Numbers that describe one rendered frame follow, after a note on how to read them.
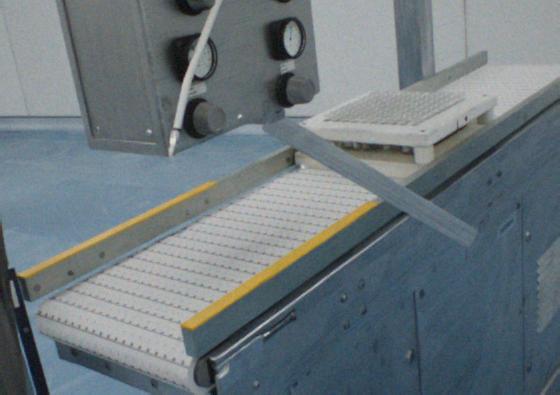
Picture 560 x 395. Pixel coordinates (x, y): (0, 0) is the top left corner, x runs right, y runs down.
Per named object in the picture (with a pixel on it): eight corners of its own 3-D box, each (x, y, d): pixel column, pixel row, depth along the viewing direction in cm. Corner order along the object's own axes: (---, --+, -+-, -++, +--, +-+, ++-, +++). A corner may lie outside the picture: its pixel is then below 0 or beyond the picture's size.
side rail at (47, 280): (31, 303, 87) (25, 278, 86) (23, 300, 88) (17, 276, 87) (488, 63, 178) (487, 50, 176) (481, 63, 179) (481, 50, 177)
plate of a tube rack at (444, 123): (428, 148, 105) (428, 134, 104) (291, 138, 121) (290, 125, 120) (498, 105, 122) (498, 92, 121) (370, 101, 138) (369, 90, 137)
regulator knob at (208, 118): (207, 145, 59) (198, 90, 57) (186, 143, 60) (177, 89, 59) (234, 133, 61) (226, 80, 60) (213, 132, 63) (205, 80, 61)
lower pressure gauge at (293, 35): (285, 63, 67) (280, 21, 65) (273, 63, 68) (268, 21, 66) (308, 54, 69) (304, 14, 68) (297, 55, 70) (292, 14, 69)
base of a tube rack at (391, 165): (430, 181, 107) (429, 165, 106) (295, 167, 123) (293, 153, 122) (499, 134, 124) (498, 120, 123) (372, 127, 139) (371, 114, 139)
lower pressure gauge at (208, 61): (190, 86, 58) (182, 38, 57) (178, 86, 59) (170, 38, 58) (221, 75, 61) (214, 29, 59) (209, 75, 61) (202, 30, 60)
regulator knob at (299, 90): (300, 112, 67) (294, 66, 66) (278, 112, 69) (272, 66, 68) (320, 103, 70) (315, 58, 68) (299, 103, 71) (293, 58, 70)
